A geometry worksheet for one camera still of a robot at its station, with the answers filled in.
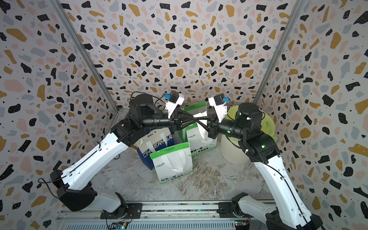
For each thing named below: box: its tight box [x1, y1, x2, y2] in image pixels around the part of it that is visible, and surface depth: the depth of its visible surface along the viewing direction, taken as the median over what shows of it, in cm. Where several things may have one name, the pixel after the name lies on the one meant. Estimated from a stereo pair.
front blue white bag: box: [133, 127, 175, 171], surface depth 81 cm
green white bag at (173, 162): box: [149, 142, 194, 184], surface depth 72 cm
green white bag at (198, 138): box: [185, 119, 218, 157], surface depth 84 cm
